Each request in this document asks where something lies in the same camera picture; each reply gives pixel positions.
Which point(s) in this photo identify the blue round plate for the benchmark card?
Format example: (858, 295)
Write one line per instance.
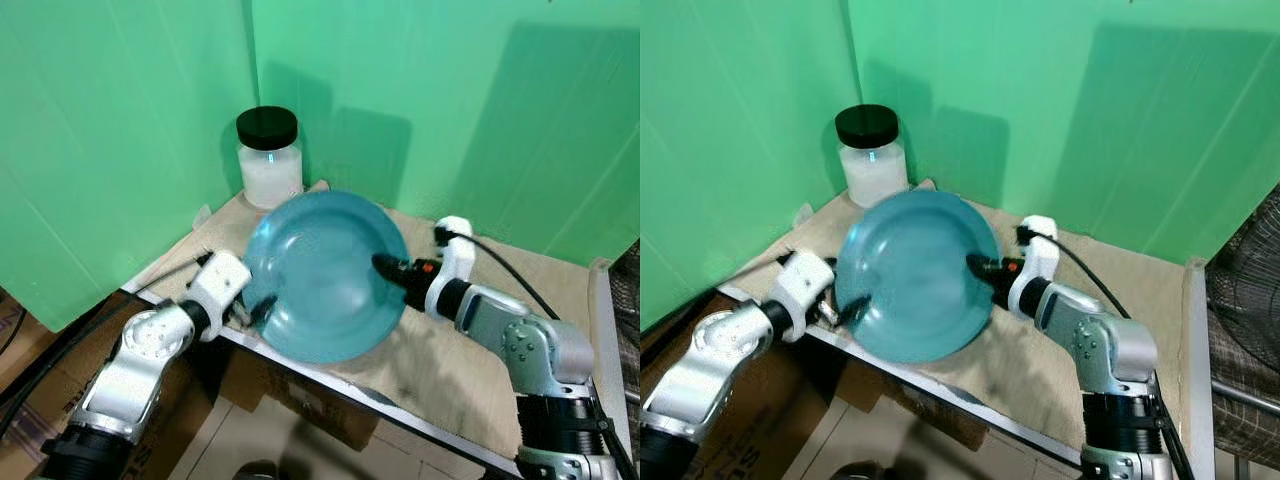
(320, 285)
(915, 285)

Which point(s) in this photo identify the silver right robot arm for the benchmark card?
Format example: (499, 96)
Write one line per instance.
(540, 350)
(1115, 350)

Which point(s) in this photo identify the beige tablecloth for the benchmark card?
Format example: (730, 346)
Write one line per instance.
(440, 370)
(1030, 380)

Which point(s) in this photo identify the white plastic corner clip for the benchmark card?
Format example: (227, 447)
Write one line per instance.
(804, 214)
(205, 216)

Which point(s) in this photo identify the clear jar with black lid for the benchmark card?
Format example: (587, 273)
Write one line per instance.
(270, 170)
(872, 168)

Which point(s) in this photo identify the green backdrop board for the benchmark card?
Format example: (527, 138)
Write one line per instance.
(100, 150)
(450, 100)
(730, 150)
(1050, 100)

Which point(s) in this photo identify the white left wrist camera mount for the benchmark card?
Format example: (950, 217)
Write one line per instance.
(220, 282)
(805, 282)

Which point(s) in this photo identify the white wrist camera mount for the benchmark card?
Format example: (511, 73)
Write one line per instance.
(805, 282)
(220, 282)
(1040, 255)
(458, 255)

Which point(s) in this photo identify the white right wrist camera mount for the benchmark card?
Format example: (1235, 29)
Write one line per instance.
(1040, 255)
(458, 255)

